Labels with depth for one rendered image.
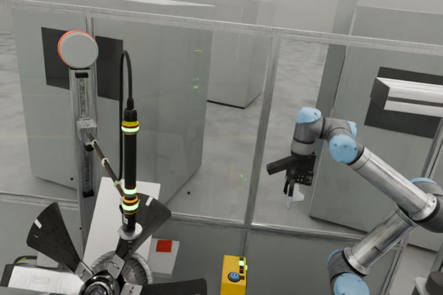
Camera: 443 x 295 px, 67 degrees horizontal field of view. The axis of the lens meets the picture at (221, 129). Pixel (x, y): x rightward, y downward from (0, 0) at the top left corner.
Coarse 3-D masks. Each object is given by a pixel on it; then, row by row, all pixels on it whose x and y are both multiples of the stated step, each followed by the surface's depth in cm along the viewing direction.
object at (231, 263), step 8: (224, 256) 150; (232, 256) 151; (224, 264) 146; (232, 264) 146; (224, 272) 142; (224, 280) 138; (240, 280) 138; (224, 288) 138; (232, 288) 137; (240, 288) 137
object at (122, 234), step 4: (120, 200) 103; (120, 208) 102; (124, 224) 103; (136, 224) 105; (120, 228) 103; (124, 228) 103; (136, 228) 103; (140, 228) 103; (120, 232) 101; (124, 232) 101; (128, 232) 101; (132, 232) 101; (136, 232) 102; (140, 232) 102; (120, 236) 100; (124, 236) 100; (128, 236) 100; (132, 236) 100; (136, 236) 101
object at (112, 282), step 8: (104, 272) 119; (88, 280) 108; (96, 280) 108; (104, 280) 108; (112, 280) 111; (120, 280) 118; (80, 288) 108; (88, 288) 108; (96, 288) 108; (104, 288) 108; (112, 288) 108; (120, 288) 114
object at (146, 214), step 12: (144, 204) 122; (156, 204) 120; (144, 216) 119; (156, 216) 117; (168, 216) 116; (144, 228) 116; (156, 228) 114; (120, 240) 121; (144, 240) 113; (120, 252) 117; (132, 252) 113
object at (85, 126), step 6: (84, 120) 150; (90, 120) 151; (78, 126) 144; (84, 126) 143; (90, 126) 144; (96, 126) 145; (78, 132) 146; (84, 132) 143; (90, 132) 144; (96, 132) 146; (84, 138) 144; (96, 138) 147
